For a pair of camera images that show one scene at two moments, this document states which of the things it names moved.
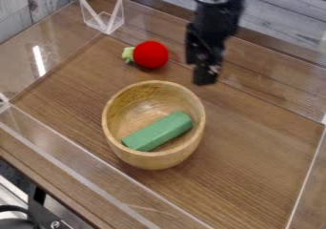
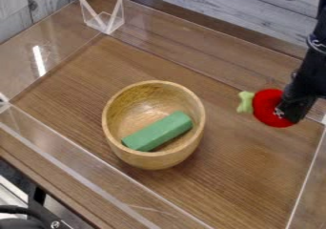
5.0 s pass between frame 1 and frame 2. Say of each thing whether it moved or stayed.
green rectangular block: stayed
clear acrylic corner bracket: stayed
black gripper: moved
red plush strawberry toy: moved
